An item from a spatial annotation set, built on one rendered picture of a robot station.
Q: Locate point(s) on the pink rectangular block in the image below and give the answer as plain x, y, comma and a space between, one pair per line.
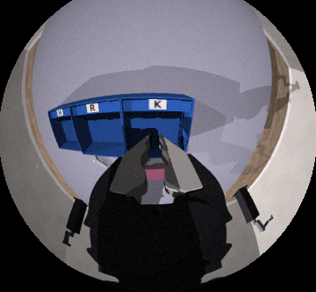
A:
155, 172

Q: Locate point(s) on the blue rack of labelled bins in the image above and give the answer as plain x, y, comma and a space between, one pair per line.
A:
101, 133

